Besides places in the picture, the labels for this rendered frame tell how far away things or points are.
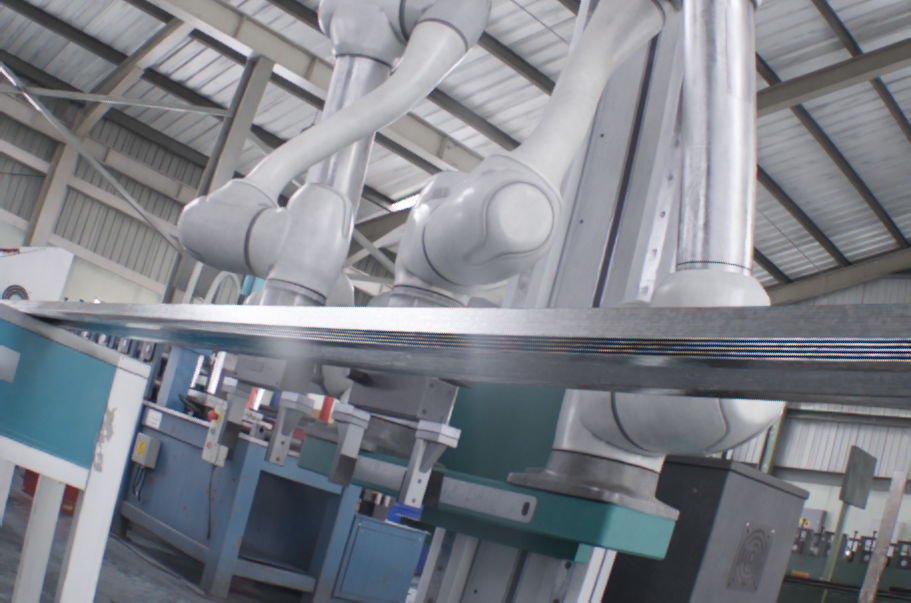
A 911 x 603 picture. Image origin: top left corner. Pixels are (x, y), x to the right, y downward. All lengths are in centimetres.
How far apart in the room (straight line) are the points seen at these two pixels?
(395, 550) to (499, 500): 348
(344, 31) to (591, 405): 85
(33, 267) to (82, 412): 220
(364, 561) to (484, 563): 305
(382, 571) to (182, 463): 109
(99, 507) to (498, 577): 66
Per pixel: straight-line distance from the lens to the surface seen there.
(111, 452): 152
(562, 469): 131
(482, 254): 105
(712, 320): 39
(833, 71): 1263
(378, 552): 477
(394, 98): 163
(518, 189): 104
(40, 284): 370
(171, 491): 452
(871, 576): 578
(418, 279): 120
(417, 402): 116
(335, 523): 434
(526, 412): 160
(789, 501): 180
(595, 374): 47
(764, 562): 177
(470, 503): 140
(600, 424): 128
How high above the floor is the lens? 66
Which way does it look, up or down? 13 degrees up
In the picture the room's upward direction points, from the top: 16 degrees clockwise
